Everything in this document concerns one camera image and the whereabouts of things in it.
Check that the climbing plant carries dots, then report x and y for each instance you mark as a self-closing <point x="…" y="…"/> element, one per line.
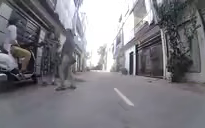
<point x="178" y="50"/>

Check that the tree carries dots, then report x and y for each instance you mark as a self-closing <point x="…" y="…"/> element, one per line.
<point x="102" y="56"/>

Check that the person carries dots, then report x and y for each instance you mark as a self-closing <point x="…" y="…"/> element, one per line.
<point x="16" y="50"/>
<point x="68" y="50"/>

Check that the motorbike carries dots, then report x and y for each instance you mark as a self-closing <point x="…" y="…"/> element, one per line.
<point x="3" y="66"/>

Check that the building with metal shutters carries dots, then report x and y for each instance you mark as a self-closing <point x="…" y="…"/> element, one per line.
<point x="33" y="20"/>

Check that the row of white buildings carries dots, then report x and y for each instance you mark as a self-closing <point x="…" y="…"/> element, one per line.
<point x="123" y="43"/>

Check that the white building with dark gate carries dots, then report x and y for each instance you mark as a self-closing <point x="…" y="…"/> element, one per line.
<point x="150" y="56"/>

